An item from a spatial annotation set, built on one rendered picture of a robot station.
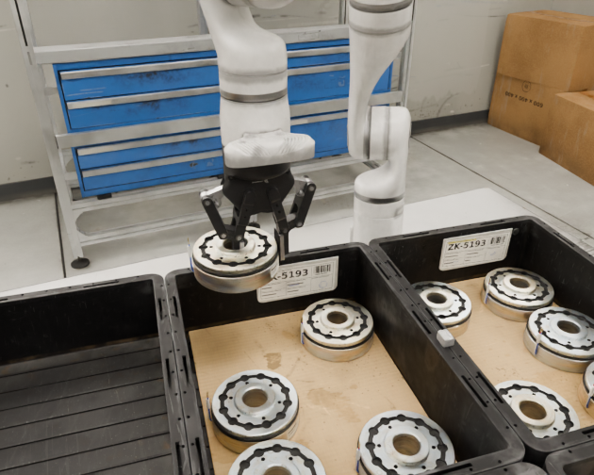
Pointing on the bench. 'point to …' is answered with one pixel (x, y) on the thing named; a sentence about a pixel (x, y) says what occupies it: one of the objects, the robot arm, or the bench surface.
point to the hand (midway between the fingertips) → (260, 248)
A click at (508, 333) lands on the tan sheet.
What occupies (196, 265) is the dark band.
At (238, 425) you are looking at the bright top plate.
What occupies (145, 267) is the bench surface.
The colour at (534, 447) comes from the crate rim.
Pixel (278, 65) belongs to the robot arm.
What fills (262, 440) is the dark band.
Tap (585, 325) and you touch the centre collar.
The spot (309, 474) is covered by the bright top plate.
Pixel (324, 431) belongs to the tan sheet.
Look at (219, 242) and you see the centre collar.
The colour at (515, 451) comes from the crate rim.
